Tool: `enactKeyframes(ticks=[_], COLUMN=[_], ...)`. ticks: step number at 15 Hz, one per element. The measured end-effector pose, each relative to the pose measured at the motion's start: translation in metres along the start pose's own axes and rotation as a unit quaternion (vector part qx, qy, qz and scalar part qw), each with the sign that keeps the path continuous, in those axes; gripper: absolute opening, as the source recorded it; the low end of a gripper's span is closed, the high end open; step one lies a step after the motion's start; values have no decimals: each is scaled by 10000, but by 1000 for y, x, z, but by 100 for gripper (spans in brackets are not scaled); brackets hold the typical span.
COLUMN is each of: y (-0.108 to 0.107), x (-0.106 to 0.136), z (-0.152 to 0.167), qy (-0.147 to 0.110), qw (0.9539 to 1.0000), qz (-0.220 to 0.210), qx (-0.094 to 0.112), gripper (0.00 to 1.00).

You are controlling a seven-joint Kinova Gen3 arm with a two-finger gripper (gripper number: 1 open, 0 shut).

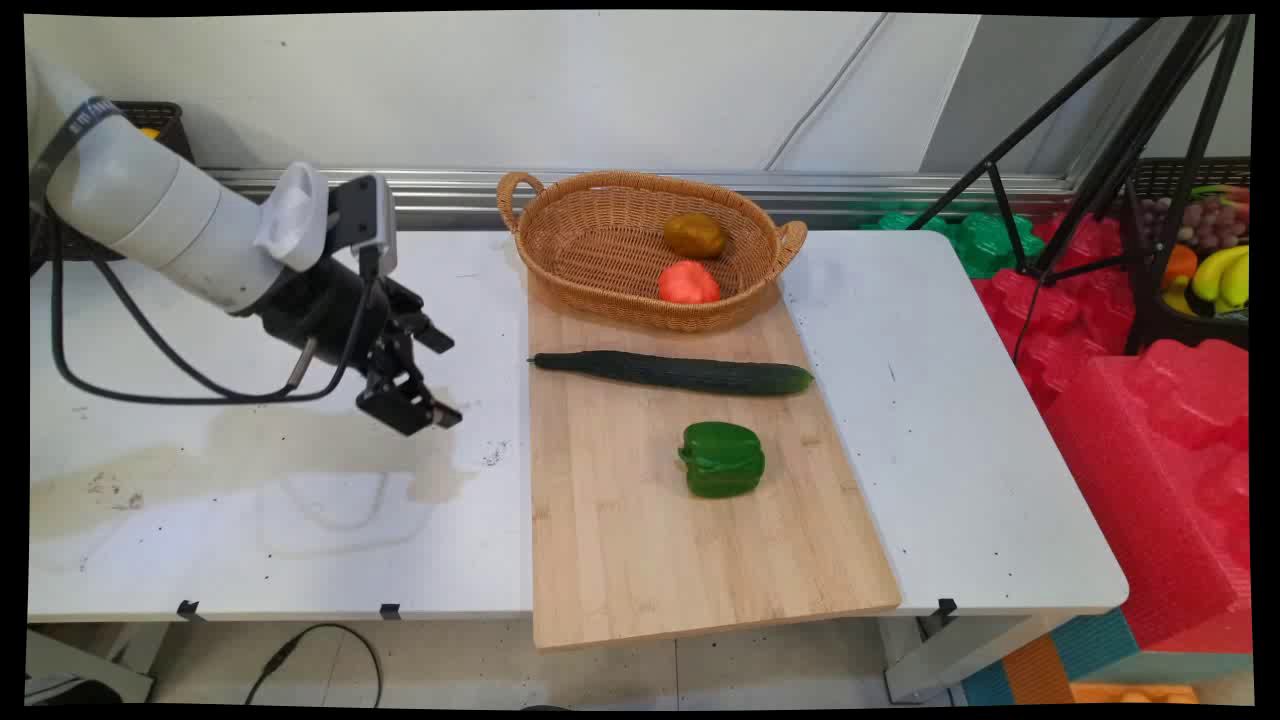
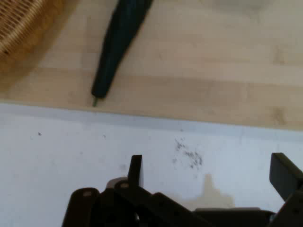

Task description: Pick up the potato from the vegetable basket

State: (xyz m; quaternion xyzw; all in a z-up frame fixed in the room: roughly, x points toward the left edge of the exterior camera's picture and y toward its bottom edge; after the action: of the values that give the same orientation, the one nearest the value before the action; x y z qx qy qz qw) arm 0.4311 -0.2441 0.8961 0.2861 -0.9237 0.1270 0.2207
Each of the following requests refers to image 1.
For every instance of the large red foam block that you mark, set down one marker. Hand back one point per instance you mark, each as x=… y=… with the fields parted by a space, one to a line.
x=1150 y=480

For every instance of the black fruit basket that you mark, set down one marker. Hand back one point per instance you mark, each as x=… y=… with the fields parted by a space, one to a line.
x=1150 y=320

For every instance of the purple grapes bunch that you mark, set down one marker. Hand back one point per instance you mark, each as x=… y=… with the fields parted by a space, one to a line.
x=1205 y=222

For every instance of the dark green cucumber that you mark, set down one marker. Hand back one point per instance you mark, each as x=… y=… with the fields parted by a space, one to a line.
x=680 y=373

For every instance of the brown-yellow pear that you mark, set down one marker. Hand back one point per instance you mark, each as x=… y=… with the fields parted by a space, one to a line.
x=694 y=235

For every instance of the teal and orange block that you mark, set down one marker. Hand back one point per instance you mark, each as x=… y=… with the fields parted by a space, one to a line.
x=1060 y=665

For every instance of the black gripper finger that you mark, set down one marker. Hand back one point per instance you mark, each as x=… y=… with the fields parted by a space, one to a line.
x=405 y=405
x=420 y=322

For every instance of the woven wicker basket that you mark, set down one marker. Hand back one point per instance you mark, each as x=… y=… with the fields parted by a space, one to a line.
x=600 y=245

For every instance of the red tomato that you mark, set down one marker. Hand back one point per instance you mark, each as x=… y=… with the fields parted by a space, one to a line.
x=688 y=283

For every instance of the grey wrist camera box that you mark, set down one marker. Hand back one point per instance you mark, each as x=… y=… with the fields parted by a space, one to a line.
x=362 y=215

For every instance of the small red foam block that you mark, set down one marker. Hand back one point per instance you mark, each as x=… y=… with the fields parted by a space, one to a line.
x=1060 y=320

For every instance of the green bell pepper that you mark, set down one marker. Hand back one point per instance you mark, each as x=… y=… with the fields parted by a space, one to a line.
x=722 y=460

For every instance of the wooden cutting board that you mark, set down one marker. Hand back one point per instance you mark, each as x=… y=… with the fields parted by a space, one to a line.
x=650 y=520

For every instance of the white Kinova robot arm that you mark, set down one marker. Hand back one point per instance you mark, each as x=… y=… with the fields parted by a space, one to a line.
x=160 y=215

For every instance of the aluminium rail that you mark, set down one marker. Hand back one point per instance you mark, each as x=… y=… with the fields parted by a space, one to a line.
x=850 y=190

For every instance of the yellow bananas bunch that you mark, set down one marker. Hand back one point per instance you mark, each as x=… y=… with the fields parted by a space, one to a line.
x=1222 y=278

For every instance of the black tripod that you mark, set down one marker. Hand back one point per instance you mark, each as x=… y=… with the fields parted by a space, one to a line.
x=1120 y=150

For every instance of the orange fruit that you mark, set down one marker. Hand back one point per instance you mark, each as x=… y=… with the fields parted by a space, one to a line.
x=1180 y=265

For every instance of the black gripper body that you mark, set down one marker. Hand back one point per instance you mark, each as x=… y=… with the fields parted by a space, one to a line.
x=330 y=305

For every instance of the black plastic basket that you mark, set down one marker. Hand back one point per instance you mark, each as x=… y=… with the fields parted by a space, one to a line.
x=165 y=125

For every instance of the green foam block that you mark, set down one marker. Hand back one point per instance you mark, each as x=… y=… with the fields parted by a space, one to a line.
x=985 y=245

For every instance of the black table clip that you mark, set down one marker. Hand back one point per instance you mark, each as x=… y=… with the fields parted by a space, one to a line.
x=188 y=610
x=946 y=608
x=391 y=611

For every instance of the white table leg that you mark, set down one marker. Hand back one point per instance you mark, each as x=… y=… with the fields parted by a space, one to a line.
x=960 y=650

